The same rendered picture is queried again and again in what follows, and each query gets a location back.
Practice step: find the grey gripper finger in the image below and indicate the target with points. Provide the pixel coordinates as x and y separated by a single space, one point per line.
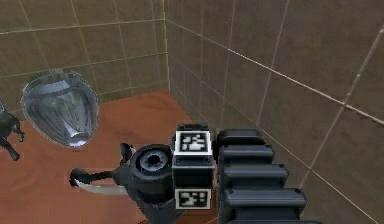
78 175
126 151

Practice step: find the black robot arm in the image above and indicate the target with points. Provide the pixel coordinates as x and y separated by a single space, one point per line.
246 173

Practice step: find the black statue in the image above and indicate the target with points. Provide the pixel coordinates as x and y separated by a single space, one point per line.
8 128

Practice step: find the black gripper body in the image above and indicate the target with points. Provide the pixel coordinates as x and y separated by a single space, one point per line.
151 176

